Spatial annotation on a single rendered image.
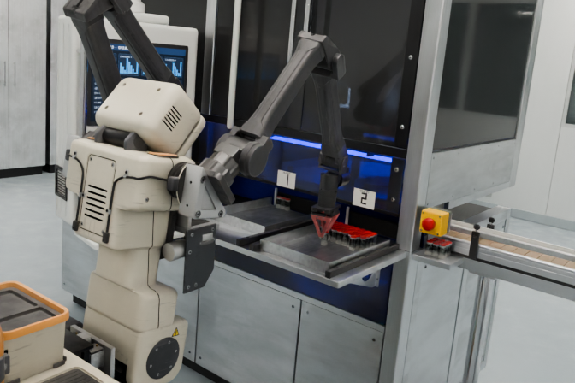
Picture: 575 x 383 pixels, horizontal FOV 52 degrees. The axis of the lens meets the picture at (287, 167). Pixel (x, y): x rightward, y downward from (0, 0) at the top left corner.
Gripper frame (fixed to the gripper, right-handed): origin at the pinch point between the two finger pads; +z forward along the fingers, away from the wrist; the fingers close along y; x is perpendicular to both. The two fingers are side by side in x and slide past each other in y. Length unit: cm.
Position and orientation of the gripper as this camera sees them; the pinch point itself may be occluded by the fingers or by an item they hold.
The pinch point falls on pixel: (323, 232)
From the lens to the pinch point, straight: 189.3
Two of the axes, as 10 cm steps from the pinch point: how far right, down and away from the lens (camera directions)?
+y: 4.1, -1.4, 9.0
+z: -0.9, 9.8, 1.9
